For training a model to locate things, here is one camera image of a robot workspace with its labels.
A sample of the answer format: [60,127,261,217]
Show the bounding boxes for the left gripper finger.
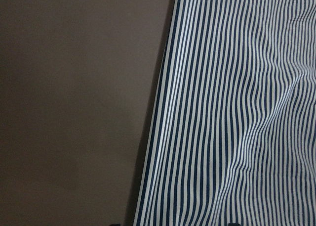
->
[227,222,240,226]

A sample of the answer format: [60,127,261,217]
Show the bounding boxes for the navy white striped polo shirt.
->
[133,0,316,226]

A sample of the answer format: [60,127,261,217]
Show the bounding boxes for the brown table cover mat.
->
[0,0,175,226]

